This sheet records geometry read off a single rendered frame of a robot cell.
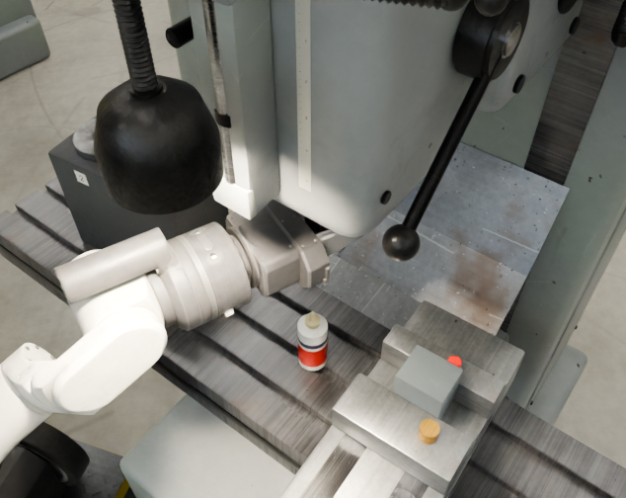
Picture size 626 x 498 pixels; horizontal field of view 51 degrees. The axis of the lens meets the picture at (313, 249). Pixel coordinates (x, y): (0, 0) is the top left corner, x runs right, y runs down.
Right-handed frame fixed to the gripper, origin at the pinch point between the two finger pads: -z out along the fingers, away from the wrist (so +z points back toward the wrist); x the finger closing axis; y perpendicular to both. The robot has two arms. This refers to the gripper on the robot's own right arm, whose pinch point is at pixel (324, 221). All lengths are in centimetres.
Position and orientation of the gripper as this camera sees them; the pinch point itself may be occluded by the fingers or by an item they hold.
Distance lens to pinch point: 68.6
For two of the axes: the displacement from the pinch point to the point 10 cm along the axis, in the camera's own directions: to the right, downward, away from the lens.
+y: -0.1, 6.7, 7.4
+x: -5.2, -6.4, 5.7
